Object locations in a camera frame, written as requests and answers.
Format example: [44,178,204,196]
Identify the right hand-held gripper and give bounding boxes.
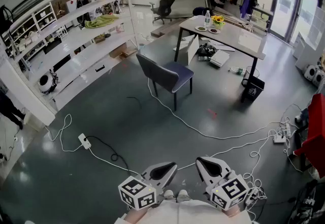
[196,156,249,211]

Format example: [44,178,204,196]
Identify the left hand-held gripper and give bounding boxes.
[118,162,178,211]

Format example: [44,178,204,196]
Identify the dark blue chair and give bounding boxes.
[136,53,195,112]

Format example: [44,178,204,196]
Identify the person's right forearm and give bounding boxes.
[223,205,242,218]

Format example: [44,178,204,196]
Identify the person's left forearm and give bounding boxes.
[121,206,149,224]

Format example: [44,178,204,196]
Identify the grey marble table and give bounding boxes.
[174,15,267,103]

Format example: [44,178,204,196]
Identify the black office chair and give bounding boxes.
[149,0,176,25]

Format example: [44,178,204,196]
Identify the person's right shoe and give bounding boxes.
[177,189,191,202]

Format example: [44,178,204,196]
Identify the person's white shirt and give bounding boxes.
[114,199,257,224]

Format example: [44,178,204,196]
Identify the black square waste bin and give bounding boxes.
[242,77,265,102]

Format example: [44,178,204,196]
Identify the black backpack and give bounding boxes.
[289,182,325,224]

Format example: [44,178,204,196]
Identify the white flat box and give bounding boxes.
[209,49,230,68]

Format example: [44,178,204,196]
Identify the black bag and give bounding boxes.
[197,43,216,57]

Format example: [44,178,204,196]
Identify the white board panel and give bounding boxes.
[186,35,200,66]

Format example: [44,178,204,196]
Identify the white metal shelving unit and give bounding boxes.
[0,0,139,127]

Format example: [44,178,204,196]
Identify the brown cardboard box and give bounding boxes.
[109,42,139,60]

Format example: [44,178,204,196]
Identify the white flat sheets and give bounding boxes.
[173,35,195,52]

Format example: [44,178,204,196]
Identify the white round robot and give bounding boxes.
[312,69,325,88]
[304,65,317,79]
[38,72,59,94]

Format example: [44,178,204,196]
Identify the sunflower bouquet in pot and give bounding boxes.
[211,14,226,31]

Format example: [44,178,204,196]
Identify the flat cardboard box stack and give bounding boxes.
[213,6,254,33]

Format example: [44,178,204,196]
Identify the white cabinet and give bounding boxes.
[293,6,325,71]

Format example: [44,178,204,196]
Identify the green cloth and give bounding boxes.
[84,14,120,29]

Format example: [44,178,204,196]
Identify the large grey board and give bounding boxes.
[166,0,211,19]

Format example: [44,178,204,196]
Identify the glass entrance door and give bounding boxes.
[269,0,323,43]

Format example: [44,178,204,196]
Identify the long white cable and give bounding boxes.
[147,77,287,140]

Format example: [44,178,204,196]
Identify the black wire mesh basket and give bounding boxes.
[241,66,261,88]

